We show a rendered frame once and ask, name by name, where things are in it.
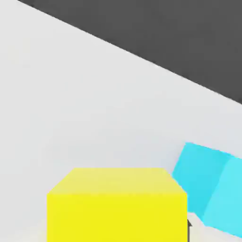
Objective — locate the small yellow cube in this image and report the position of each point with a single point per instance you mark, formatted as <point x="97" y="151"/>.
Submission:
<point x="117" y="215"/>

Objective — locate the small cyan cube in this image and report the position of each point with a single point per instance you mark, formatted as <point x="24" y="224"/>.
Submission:
<point x="211" y="185"/>

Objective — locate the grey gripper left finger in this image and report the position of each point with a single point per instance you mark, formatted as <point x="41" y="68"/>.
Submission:
<point x="36" y="239"/>

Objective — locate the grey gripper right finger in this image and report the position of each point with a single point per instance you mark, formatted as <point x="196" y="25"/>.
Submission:
<point x="189" y="233"/>

